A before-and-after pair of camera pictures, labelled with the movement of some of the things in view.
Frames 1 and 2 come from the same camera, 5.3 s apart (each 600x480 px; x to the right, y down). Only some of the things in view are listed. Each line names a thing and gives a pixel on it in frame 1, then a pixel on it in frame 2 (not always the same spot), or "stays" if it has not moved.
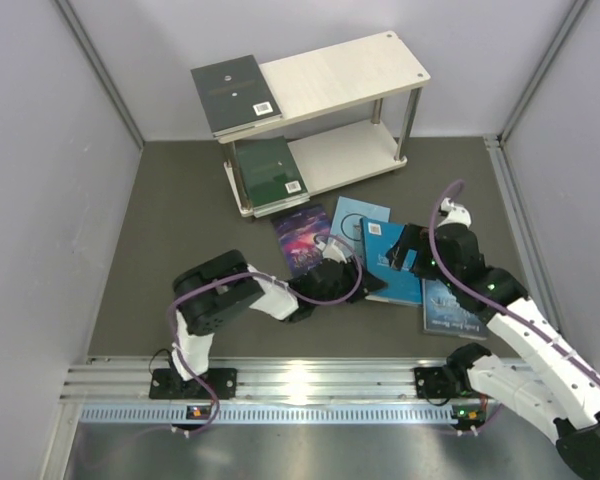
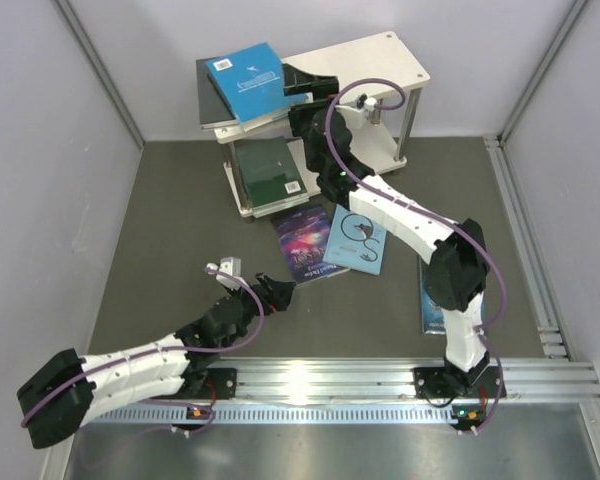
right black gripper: x=412 y=238 → x=297 y=82
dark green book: x=270 y=170 stays
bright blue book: x=377 y=237 → x=251 y=82
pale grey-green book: x=280 y=205 stays
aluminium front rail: x=258 y=379 stays
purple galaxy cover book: x=296 y=231 stays
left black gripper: x=369 y=283 → x=281 y=292
